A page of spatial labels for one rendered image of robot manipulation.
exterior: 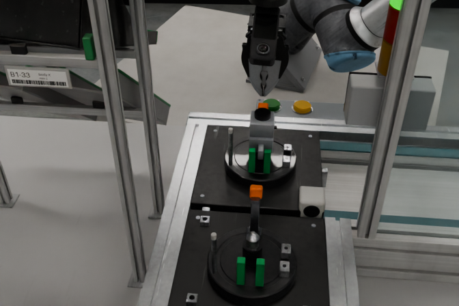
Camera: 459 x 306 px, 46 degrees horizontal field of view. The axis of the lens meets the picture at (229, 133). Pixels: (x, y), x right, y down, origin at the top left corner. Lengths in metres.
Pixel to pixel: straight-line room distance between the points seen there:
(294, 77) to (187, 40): 0.43
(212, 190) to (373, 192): 0.30
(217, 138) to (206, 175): 0.12
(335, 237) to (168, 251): 0.28
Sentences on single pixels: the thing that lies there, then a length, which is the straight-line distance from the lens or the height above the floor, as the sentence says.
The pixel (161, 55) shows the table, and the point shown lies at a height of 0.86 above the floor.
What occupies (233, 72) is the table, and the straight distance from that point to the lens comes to 1.57.
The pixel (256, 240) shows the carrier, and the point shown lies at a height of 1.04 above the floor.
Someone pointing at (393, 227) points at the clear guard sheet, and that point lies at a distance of 0.97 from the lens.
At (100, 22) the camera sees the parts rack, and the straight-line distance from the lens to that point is 0.69.
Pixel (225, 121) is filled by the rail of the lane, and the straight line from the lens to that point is 1.19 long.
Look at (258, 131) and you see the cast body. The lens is 0.98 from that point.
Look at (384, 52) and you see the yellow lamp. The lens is 0.79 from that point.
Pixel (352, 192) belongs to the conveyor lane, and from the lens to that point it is 1.11.
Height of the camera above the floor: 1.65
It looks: 37 degrees down
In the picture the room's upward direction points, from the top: straight up
